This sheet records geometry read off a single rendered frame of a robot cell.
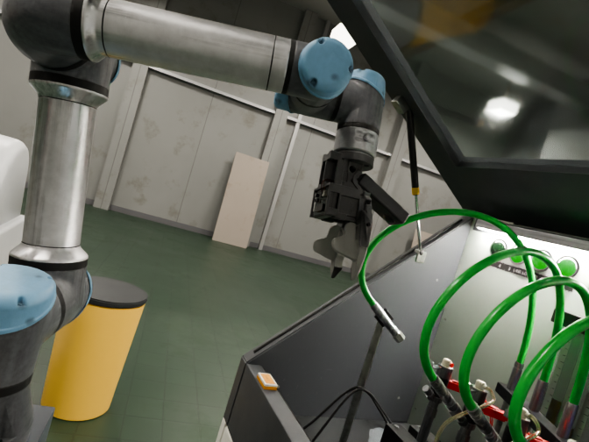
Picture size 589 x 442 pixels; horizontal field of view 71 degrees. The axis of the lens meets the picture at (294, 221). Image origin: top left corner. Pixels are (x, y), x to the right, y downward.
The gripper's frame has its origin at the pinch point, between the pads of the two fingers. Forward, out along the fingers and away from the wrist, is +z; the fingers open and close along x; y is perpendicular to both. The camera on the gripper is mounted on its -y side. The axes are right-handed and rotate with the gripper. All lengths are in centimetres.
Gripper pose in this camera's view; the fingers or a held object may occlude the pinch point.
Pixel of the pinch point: (346, 273)
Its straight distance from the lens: 71.5
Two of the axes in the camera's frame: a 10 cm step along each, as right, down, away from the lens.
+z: -1.7, 9.7, -1.5
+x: 3.3, -0.8, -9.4
